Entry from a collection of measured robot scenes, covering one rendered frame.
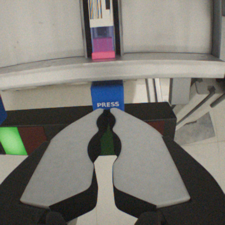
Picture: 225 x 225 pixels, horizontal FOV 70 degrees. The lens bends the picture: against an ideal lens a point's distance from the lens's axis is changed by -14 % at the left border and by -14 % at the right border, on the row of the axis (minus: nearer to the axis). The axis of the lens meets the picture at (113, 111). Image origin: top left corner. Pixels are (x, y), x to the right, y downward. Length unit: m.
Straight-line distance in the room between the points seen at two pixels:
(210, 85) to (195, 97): 0.02
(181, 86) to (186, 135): 0.70
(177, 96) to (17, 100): 0.94
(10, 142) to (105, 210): 0.69
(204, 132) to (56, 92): 0.76
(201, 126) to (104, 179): 0.51
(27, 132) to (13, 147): 0.03
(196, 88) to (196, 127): 0.69
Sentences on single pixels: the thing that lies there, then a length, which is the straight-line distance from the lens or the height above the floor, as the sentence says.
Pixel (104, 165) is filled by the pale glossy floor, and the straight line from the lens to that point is 0.83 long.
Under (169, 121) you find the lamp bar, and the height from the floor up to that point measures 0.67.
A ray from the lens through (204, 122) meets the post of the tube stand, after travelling 0.93.
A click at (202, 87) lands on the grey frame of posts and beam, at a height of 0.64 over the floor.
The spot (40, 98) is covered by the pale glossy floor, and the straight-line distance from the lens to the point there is 0.98.
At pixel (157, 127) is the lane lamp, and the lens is 0.17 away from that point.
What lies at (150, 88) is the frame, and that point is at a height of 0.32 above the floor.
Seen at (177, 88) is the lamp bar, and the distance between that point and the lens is 0.18.
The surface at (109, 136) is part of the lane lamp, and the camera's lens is 0.17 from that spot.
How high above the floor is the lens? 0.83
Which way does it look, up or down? 73 degrees down
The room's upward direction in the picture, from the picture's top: 8 degrees counter-clockwise
